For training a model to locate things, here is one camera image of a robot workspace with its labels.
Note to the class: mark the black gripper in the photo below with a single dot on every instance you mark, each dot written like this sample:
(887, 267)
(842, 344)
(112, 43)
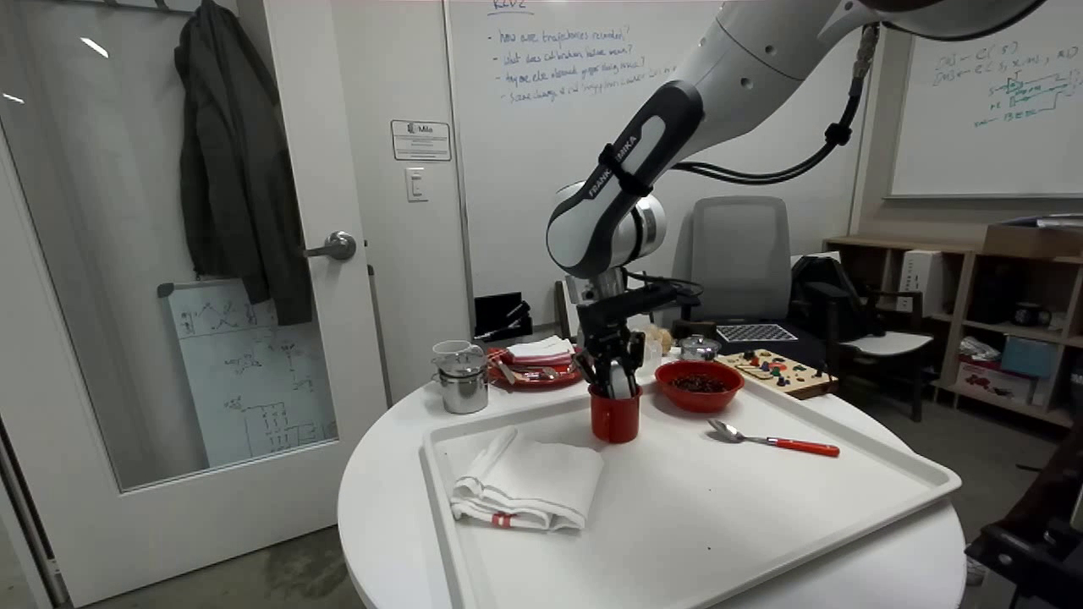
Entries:
(612, 327)

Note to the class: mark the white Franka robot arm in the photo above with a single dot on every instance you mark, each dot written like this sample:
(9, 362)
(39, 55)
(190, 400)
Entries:
(734, 70)

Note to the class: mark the red enamel mug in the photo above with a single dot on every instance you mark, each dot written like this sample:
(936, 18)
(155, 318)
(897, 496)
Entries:
(615, 419)

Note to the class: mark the white napkin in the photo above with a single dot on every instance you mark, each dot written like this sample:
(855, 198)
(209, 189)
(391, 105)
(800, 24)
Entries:
(542, 346)

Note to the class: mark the red plate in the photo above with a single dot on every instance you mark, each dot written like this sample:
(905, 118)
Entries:
(536, 380)

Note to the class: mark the dark beans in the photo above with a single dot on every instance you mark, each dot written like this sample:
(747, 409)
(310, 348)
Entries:
(700, 383)

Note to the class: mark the red bowl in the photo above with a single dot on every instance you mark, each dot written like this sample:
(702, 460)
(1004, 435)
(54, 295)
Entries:
(700, 400)

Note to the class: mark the black open case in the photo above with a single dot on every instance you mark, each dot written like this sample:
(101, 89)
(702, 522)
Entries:
(503, 318)

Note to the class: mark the folded white cloth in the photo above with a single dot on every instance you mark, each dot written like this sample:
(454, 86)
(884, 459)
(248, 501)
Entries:
(529, 477)

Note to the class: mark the black grid tray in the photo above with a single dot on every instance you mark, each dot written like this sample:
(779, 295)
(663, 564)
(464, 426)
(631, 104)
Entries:
(756, 334)

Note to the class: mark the steel canister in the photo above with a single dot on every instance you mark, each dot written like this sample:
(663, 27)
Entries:
(464, 392)

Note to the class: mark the clear glass measuring cup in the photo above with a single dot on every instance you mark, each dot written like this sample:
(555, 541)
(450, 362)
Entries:
(452, 348)

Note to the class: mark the light grey chair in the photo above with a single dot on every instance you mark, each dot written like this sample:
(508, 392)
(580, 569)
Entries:
(734, 254)

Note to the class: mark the large white tray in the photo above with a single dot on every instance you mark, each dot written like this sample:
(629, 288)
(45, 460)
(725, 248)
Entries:
(700, 510)

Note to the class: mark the wooden busy board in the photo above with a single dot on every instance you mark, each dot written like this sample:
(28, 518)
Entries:
(785, 372)

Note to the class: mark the white door with window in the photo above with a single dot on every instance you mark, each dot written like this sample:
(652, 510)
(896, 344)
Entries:
(339, 372)

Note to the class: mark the black chair white seat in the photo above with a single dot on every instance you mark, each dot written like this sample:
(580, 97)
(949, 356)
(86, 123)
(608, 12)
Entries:
(884, 344)

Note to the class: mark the small leaning whiteboard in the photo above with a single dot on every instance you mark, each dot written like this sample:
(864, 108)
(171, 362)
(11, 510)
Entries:
(257, 372)

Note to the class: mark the wooden shelf unit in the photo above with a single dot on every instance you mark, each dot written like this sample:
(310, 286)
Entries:
(984, 327)

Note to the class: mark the dark hanging jacket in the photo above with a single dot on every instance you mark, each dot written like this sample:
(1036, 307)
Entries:
(239, 169)

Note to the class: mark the cardboard box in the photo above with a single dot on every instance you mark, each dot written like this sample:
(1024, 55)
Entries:
(1035, 239)

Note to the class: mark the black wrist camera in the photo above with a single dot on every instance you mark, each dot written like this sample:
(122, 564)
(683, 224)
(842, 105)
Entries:
(667, 300)

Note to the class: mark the large wall whiteboard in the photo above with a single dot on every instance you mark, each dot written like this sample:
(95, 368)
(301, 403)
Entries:
(508, 169)

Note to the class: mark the white light switch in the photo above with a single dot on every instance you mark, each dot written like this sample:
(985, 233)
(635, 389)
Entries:
(418, 185)

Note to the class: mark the white wall sign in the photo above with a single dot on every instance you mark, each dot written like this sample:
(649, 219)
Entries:
(423, 141)

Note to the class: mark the framed wall whiteboard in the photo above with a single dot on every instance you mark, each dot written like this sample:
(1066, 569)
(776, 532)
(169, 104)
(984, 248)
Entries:
(993, 112)

